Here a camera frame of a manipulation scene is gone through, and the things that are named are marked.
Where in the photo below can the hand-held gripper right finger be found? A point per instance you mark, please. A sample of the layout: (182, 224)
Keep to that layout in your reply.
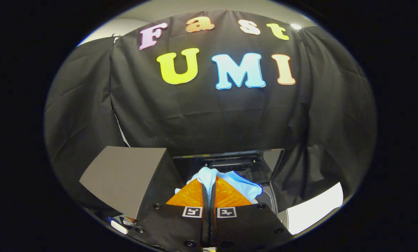
(247, 227)

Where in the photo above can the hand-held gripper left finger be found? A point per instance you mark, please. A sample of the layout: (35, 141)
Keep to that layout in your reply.
(174, 227)

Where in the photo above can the light blue polo shirt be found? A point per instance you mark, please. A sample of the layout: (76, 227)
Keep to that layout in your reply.
(242, 185)

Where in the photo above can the grey cabinet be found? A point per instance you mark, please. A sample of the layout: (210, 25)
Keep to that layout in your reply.
(125, 175)

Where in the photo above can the black backdrop cloth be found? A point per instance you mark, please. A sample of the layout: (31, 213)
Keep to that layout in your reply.
(202, 115)

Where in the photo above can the small ceiling light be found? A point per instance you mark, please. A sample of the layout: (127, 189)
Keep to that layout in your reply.
(295, 26)

